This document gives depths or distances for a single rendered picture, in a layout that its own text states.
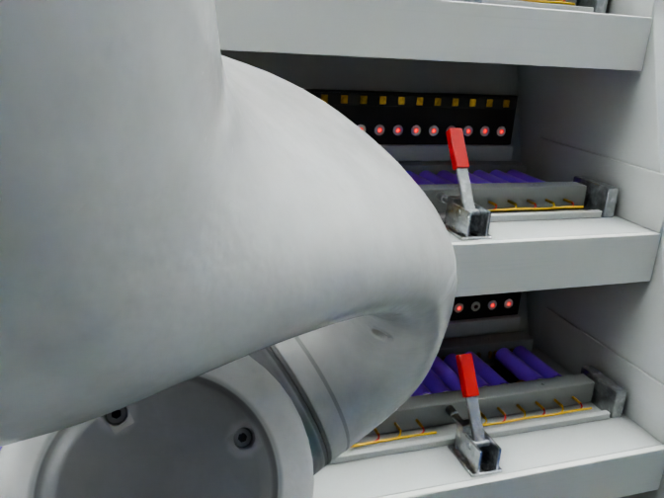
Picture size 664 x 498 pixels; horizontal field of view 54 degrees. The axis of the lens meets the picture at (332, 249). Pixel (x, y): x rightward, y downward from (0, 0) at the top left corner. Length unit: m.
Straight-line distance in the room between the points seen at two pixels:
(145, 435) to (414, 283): 0.08
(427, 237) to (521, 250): 0.39
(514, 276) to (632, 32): 0.24
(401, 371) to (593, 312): 0.50
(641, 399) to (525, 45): 0.33
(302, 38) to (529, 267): 0.26
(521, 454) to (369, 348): 0.39
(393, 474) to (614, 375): 0.26
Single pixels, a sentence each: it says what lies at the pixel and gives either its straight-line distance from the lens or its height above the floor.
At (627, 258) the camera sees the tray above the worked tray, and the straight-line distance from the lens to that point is 0.62.
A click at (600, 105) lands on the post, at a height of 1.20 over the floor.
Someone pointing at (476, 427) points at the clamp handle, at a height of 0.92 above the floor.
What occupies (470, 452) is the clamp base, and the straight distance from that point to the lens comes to 0.56.
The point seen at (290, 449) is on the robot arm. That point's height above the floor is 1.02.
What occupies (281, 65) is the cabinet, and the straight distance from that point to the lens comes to 0.69.
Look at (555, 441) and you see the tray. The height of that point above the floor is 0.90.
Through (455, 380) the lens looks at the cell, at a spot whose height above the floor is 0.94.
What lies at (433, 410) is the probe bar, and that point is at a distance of 0.60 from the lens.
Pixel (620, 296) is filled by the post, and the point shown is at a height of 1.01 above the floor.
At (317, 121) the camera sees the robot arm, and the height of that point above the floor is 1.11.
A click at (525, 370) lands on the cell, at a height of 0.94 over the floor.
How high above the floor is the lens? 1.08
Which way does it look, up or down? 1 degrees down
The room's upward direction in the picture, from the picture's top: 3 degrees counter-clockwise
